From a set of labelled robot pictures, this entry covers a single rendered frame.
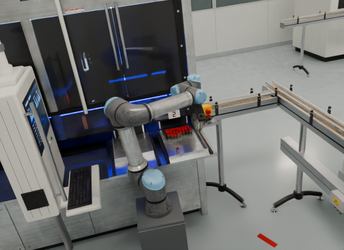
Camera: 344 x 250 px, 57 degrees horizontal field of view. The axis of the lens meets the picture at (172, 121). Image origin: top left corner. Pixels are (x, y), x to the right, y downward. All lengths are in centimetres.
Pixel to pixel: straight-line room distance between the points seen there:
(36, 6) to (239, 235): 217
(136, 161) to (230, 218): 136
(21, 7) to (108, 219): 166
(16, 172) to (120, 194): 100
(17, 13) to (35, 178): 94
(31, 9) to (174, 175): 152
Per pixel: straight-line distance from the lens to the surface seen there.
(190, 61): 217
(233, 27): 729
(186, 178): 258
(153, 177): 166
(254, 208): 295
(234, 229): 276
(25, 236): 283
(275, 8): 766
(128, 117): 145
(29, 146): 171
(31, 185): 183
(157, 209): 173
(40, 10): 206
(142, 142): 225
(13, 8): 208
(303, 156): 265
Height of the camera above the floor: 199
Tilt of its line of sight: 27 degrees down
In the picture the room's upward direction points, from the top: 7 degrees counter-clockwise
